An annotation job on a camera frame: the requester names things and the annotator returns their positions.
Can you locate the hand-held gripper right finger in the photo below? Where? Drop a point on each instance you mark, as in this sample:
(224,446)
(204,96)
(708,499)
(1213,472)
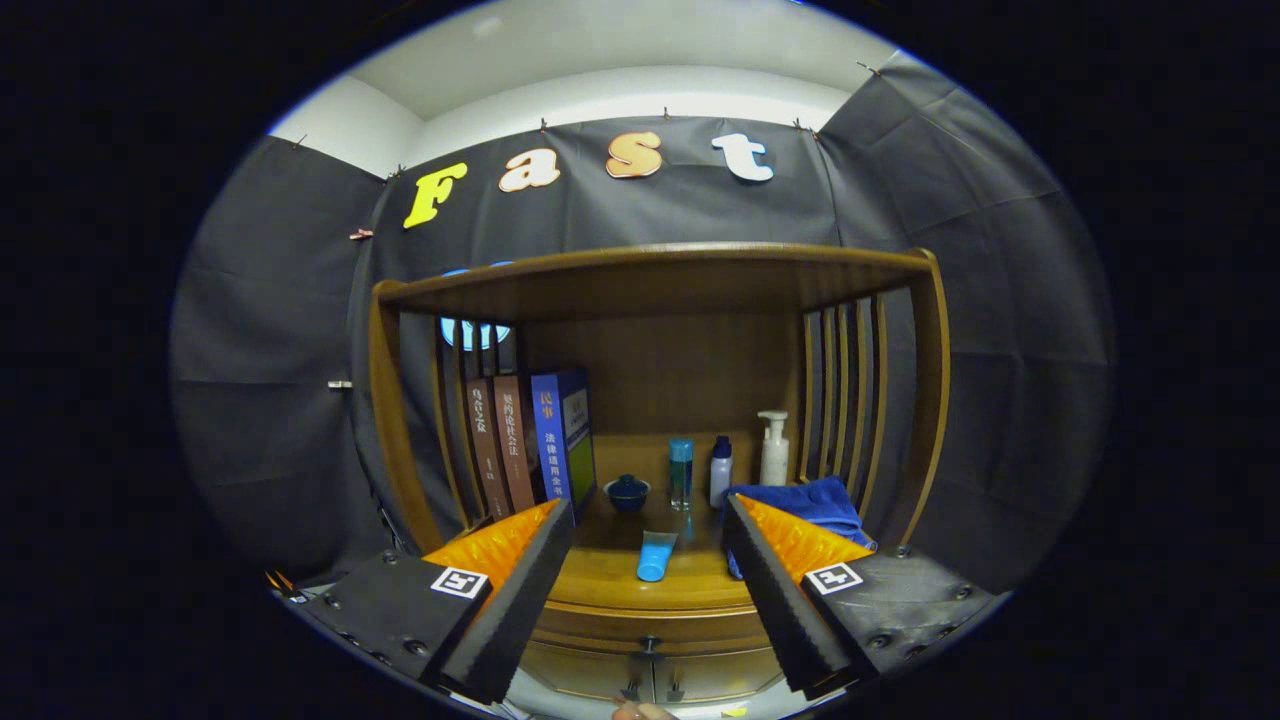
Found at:
(775,605)

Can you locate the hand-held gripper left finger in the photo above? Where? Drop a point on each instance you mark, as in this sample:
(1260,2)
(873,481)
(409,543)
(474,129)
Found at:
(520,600)

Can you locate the wooden drawer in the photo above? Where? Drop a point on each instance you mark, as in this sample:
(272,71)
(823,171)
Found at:
(600,625)

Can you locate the blue cosmetic tube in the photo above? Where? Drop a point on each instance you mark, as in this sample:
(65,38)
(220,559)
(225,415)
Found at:
(655,560)

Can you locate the wooden countertop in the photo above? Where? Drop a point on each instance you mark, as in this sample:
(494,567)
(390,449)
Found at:
(610,580)

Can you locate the wooden cabinet door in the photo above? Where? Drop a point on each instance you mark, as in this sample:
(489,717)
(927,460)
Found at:
(720,680)
(580,675)

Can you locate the wooden cabinet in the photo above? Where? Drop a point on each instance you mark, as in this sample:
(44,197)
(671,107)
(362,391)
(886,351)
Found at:
(680,370)

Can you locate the blue folded towel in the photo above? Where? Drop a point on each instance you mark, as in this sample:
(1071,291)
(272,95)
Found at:
(810,500)

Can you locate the white bottle with blue cap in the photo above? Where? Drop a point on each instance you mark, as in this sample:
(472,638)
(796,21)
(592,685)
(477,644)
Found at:
(720,480)

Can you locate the white pump bottle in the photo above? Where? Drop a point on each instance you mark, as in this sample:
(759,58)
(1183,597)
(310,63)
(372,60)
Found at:
(773,460)

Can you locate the blue lidded cup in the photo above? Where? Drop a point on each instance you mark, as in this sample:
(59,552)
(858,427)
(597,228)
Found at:
(628,495)

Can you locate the dark brown book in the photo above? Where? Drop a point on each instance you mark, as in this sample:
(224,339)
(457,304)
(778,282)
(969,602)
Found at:
(488,450)

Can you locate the reddish brown book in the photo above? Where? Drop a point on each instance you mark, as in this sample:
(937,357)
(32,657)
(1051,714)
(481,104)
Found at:
(515,445)

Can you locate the clear blue bottle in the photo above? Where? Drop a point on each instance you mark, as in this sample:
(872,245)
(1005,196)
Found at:
(681,475)

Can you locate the thick blue book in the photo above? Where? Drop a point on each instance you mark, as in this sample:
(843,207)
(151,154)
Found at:
(552,440)

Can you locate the dark object with orange tips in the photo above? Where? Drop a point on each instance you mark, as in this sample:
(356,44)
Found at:
(285,588)

